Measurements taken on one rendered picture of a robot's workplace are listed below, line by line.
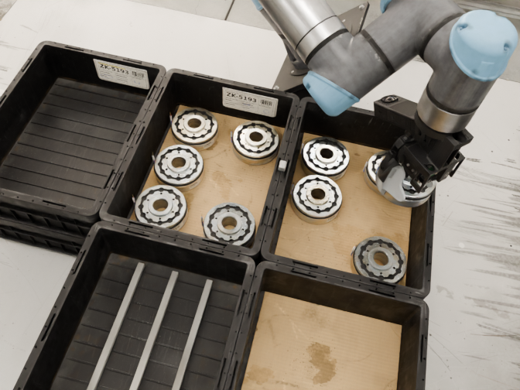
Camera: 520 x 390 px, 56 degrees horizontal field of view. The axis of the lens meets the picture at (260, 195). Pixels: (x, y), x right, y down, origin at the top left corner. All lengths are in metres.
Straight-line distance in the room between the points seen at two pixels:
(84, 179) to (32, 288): 0.25
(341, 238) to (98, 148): 0.56
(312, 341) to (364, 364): 0.10
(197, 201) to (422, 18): 0.57
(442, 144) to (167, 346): 0.57
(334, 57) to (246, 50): 0.84
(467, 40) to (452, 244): 0.69
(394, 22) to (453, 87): 0.12
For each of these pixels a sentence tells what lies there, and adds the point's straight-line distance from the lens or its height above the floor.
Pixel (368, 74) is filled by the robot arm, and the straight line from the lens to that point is 0.70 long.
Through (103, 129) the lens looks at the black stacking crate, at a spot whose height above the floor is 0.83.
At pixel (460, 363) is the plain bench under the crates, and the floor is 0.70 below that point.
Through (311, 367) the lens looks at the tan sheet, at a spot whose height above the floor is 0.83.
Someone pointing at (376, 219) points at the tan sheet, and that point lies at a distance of 1.06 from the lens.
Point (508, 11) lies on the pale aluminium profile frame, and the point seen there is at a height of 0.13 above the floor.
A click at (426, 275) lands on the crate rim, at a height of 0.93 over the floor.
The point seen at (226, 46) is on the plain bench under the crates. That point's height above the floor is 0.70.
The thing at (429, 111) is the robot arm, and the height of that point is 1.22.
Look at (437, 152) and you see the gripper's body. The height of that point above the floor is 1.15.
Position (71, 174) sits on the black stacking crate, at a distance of 1.12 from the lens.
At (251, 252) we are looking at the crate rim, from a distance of 0.87.
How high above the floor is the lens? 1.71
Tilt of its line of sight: 58 degrees down
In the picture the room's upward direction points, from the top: 6 degrees clockwise
